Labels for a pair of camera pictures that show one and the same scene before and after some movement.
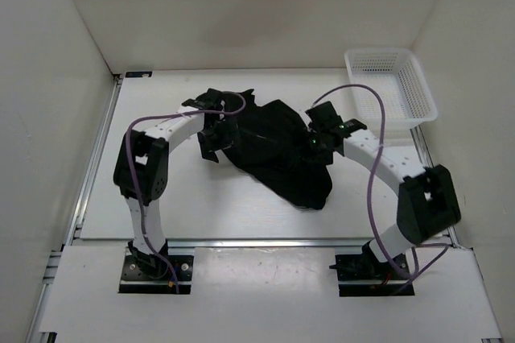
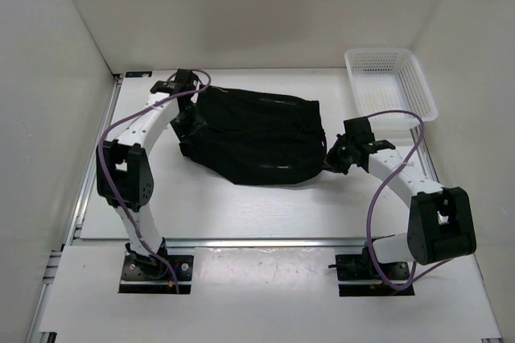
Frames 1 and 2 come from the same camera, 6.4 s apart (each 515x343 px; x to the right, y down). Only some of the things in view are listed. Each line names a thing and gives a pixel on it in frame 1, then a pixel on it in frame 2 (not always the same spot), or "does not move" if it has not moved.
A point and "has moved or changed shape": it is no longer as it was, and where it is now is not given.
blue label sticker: x=138 y=74 does not move
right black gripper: x=322 y=159 -> x=331 y=162
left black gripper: x=228 y=140 -> x=197 y=125
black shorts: x=273 y=142 has moved or changed shape
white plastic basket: x=398 y=74 does not move
